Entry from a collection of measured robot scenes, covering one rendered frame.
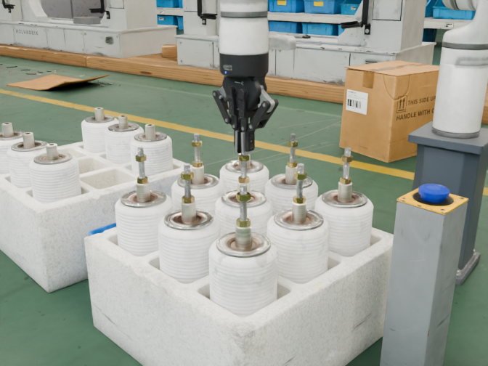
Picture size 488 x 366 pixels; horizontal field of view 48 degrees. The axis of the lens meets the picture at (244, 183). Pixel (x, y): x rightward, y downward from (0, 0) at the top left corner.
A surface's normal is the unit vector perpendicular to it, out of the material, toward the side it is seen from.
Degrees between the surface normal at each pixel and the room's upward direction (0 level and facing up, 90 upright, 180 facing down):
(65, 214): 90
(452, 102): 90
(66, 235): 90
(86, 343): 0
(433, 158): 90
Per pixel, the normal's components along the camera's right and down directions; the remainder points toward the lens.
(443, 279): 0.70, 0.25
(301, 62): -0.60, 0.28
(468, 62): -0.22, 0.34
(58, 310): 0.00, -0.94
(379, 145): -0.82, 0.18
